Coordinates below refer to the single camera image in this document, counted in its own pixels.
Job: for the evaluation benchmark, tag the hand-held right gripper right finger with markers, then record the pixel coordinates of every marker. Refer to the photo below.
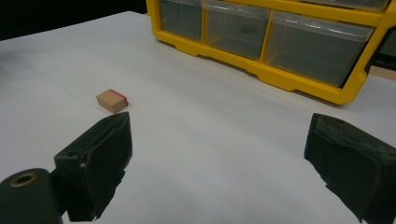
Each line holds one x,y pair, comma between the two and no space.
351,165

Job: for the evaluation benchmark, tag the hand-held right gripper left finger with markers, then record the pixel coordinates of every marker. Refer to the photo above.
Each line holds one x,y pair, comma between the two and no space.
102,155

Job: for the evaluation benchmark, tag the small wooden block red edge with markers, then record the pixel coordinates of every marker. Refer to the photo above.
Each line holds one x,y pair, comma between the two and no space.
111,100

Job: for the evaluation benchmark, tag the yellow drawer cabinet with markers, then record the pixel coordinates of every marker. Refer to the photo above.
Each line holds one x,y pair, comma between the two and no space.
280,74

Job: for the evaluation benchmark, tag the clear plastic drawer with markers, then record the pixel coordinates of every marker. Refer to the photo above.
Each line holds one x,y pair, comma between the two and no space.
314,53
236,32
182,18

